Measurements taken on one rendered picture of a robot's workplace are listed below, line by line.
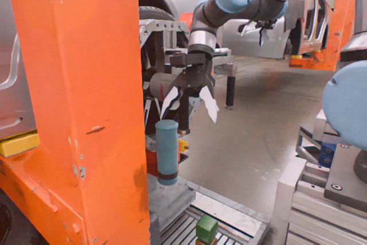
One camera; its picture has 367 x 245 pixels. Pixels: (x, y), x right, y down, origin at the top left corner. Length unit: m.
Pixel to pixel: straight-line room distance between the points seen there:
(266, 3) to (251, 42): 2.72
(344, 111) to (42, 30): 0.45
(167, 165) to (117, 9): 0.65
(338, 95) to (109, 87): 0.35
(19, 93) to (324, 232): 0.91
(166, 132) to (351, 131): 0.64
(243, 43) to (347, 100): 3.07
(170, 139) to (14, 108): 0.53
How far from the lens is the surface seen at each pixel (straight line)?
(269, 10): 0.69
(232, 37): 3.42
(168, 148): 0.91
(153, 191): 1.38
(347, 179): 0.53
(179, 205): 1.41
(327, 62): 4.41
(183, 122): 0.77
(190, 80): 0.60
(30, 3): 0.46
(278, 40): 3.52
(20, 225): 0.95
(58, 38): 0.39
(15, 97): 0.93
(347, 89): 0.36
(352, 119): 0.36
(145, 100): 1.08
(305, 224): 0.59
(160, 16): 1.09
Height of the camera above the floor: 1.07
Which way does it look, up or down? 18 degrees down
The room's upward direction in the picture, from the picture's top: straight up
